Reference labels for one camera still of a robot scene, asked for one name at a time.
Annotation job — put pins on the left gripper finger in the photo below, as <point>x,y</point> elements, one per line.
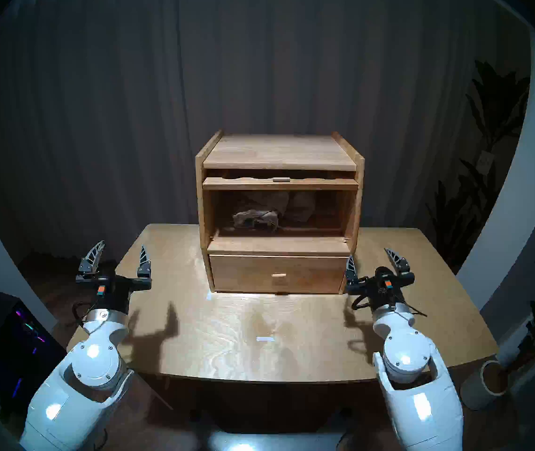
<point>91,264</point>
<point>144,267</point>

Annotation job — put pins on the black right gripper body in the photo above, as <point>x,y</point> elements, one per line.
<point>377,295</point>

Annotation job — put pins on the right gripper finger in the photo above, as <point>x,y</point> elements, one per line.
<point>400,264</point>
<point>352,274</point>

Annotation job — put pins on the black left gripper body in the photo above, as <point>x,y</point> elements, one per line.
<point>115,295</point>

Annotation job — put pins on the grey pants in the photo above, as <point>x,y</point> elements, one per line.
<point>258,217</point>

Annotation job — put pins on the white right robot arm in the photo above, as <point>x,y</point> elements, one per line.
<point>408,356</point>

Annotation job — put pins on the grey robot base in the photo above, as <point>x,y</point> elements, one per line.
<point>272,443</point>

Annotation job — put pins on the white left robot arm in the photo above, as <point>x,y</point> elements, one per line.
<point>93,356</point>

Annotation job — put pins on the wooden drawer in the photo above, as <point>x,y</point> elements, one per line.
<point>248,274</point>

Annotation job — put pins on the black computer tower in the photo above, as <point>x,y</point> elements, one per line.
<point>9,361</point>

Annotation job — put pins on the white plant tag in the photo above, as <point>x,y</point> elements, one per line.
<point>484,162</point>

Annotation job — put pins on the grey curtain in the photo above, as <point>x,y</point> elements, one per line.
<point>107,126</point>

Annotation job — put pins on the white plant pot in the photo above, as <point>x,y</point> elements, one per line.
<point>481,393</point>

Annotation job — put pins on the wooden cabinet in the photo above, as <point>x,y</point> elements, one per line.
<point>277,151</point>

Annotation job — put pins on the tall dark leafy plant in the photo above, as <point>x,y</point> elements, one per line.
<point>497,102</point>

